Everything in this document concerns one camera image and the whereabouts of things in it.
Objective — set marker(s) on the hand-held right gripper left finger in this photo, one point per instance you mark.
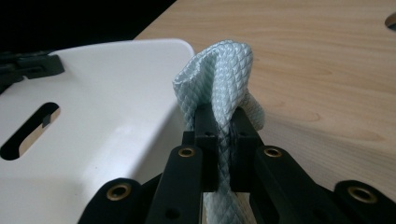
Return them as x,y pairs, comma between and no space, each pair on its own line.
205,140

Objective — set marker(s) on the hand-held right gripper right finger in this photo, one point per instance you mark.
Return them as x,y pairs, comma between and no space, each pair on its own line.
243,137

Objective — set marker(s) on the light blue cloth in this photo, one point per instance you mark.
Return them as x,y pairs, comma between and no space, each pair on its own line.
224,77

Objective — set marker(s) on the white plastic basket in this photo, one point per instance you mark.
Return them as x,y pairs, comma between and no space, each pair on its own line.
109,124

